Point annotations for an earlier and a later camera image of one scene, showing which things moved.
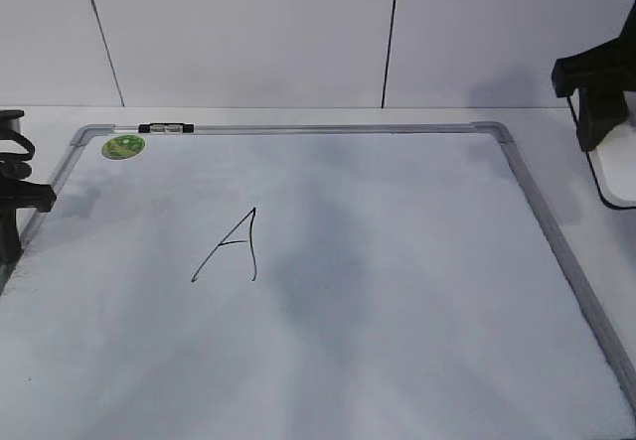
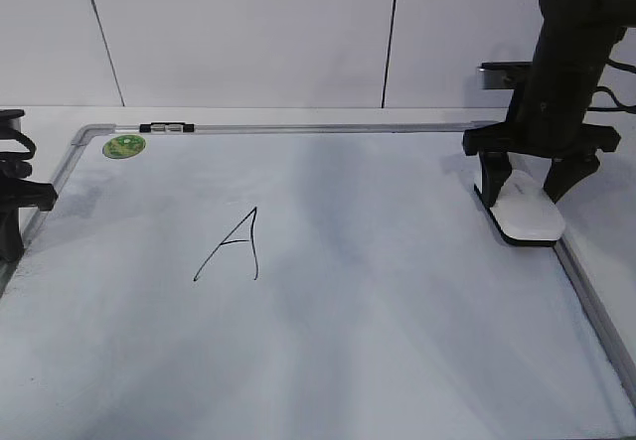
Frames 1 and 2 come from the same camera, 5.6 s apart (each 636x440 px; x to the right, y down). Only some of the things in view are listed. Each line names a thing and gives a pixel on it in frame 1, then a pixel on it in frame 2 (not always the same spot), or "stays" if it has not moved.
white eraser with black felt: x=613 y=160 to x=526 y=213
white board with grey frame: x=351 y=281 stays
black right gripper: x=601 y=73 to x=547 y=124
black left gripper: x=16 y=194 stays
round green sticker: x=124 y=146 stays
